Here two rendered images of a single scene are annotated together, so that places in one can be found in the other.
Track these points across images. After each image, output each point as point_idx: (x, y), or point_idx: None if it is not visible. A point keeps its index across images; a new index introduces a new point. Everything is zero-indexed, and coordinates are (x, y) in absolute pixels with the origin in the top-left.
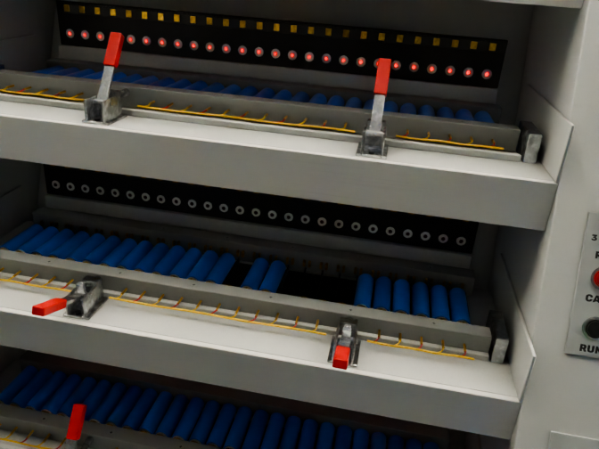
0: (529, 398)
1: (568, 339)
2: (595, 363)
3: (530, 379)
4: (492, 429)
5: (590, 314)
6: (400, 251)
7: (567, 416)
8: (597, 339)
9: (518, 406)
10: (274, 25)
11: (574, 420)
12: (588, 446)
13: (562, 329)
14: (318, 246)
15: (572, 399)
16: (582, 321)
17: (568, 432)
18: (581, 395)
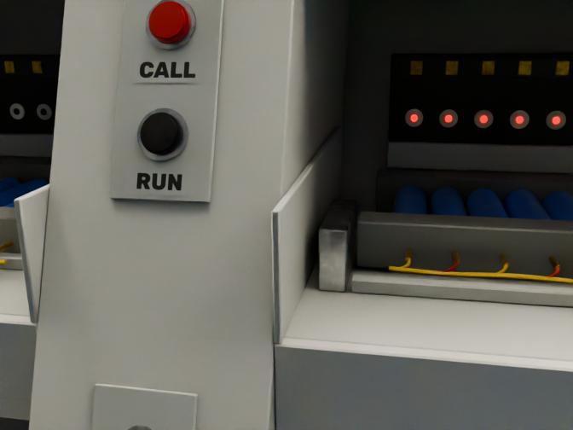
0: (49, 313)
1: (112, 167)
2: (176, 213)
3: (50, 268)
4: (8, 401)
5: (153, 104)
6: (37, 145)
7: (128, 345)
8: (169, 158)
9: (33, 335)
10: None
11: (143, 352)
12: (173, 412)
13: (105, 148)
14: None
15: (136, 304)
16: (138, 122)
17: (132, 383)
18: (153, 292)
